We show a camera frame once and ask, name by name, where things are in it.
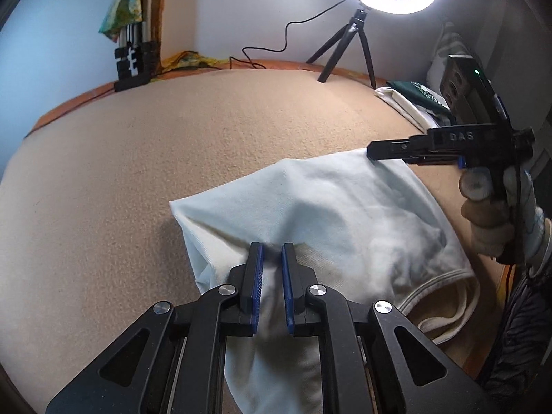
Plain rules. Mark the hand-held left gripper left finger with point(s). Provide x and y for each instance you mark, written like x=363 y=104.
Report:
x=257 y=284

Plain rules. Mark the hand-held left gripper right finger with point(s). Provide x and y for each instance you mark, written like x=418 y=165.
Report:
x=287 y=284

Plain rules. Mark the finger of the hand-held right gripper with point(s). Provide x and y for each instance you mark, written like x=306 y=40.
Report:
x=388 y=149
x=435 y=161

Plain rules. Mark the white tank top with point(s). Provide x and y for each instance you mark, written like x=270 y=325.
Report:
x=345 y=224

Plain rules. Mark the folded clothes pile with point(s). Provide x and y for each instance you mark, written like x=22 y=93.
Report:
x=401 y=103

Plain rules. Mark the person's right hand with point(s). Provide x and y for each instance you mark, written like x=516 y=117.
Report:
x=478 y=218

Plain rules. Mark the folded green printed garment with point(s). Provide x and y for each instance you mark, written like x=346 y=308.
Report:
x=422 y=92

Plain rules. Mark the leaf patterned pillow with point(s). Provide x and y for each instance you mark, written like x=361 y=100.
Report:
x=448 y=47

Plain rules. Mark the black mini tripod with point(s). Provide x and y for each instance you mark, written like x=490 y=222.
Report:
x=359 y=19

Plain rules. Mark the beige blanket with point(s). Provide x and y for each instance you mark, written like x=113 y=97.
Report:
x=129 y=159

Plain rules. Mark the person's dark quilted jacket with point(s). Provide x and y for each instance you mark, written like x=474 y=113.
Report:
x=517 y=332

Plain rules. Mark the yellow patterned cloth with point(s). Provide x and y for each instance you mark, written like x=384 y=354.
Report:
x=189 y=59

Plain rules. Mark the wooden board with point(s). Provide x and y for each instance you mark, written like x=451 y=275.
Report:
x=159 y=8

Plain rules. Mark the colourful hanging cloth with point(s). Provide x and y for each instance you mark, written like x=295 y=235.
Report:
x=123 y=8

